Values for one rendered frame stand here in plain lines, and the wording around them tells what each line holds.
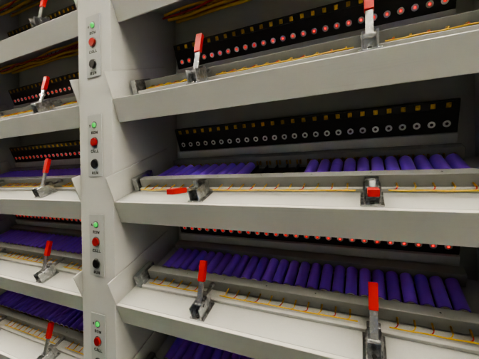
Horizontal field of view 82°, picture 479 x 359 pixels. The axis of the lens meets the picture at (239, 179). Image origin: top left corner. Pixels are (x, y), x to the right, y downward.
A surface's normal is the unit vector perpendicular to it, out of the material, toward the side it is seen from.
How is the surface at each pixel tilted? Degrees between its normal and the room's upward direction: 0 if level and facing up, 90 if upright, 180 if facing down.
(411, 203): 22
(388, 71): 112
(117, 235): 90
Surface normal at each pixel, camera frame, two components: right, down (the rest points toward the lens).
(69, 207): -0.38, 0.38
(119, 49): 0.91, -0.01
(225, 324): -0.17, -0.92
